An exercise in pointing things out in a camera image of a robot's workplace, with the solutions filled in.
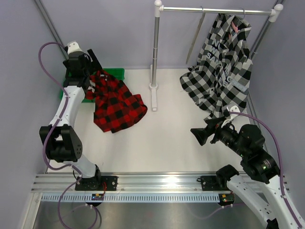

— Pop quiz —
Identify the white slotted cable duct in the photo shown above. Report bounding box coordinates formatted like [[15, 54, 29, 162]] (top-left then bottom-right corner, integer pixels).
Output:
[[41, 193, 220, 203]]

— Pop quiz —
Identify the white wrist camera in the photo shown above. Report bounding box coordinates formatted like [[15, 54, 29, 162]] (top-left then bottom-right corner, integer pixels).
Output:
[[221, 105, 240, 128], [66, 41, 83, 55]]

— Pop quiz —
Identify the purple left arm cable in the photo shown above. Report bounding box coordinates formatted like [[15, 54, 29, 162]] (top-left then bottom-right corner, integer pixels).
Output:
[[38, 42, 102, 229]]

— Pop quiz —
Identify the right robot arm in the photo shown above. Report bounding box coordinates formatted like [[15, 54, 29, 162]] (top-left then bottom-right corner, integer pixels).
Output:
[[190, 117, 305, 229]]

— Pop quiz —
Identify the red black plaid shirt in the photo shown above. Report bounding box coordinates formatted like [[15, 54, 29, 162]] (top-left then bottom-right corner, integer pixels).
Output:
[[85, 70, 148, 134]]

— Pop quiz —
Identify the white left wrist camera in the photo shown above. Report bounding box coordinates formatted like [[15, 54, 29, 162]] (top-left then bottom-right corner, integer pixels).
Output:
[[66, 41, 83, 55]]

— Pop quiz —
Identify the black white plaid shirt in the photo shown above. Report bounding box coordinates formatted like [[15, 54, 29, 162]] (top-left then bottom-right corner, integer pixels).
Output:
[[180, 14, 253, 119]]

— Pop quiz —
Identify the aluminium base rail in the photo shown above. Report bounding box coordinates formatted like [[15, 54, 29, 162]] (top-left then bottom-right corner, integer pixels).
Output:
[[31, 172, 230, 195]]

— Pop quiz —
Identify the metal clothes rack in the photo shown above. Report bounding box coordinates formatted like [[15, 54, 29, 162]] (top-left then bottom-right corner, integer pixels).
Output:
[[149, 0, 285, 112]]

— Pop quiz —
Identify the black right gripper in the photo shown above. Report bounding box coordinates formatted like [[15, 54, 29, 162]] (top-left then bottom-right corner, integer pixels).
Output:
[[190, 115, 247, 158]]

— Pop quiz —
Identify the green plastic tray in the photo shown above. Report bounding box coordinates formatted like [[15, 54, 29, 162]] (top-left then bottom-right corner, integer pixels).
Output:
[[59, 68, 125, 104]]

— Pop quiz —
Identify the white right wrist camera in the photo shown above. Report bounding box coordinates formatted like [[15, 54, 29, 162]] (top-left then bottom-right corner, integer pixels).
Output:
[[221, 105, 240, 128]]

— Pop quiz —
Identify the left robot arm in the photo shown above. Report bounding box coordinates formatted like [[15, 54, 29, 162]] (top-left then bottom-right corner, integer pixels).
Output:
[[39, 42, 102, 190]]

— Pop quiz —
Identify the pink clothes hanger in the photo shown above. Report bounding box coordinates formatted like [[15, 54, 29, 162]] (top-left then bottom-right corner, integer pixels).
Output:
[[229, 21, 239, 38]]

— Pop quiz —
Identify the metal clothes hanger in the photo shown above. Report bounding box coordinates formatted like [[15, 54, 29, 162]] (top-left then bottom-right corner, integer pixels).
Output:
[[185, 10, 205, 64]]

